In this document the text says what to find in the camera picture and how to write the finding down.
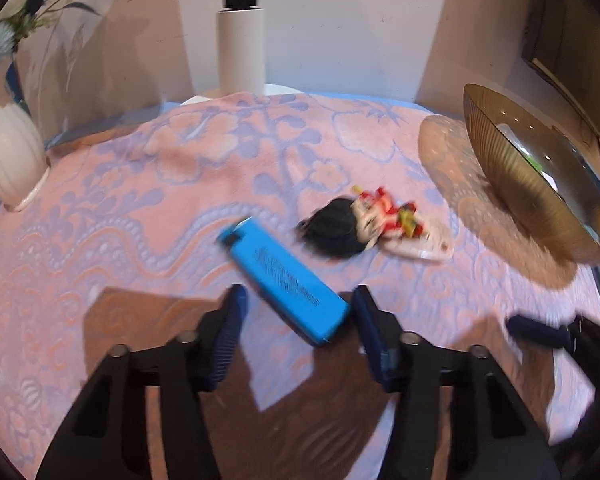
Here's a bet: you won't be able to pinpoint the blue lighter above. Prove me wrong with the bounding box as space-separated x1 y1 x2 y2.
219 217 349 346

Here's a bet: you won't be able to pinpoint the black-haired red anime figurine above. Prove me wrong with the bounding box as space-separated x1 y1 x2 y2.
297 186 454 262

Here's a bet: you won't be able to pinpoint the amber glass bowl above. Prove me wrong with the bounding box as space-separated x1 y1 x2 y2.
464 84 600 264

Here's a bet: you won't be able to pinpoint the pink patterned tablecloth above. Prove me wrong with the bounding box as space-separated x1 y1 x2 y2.
0 94 600 478

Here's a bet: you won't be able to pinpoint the white ribbed vase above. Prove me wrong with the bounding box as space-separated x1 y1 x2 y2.
0 103 50 212

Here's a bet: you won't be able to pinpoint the black television screen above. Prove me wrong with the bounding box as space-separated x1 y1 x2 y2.
522 0 600 139

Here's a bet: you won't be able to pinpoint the white lamp pole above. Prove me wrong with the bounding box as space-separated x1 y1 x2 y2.
216 0 265 96

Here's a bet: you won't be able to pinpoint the blue white artificial flowers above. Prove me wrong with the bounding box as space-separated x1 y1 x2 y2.
0 0 99 110

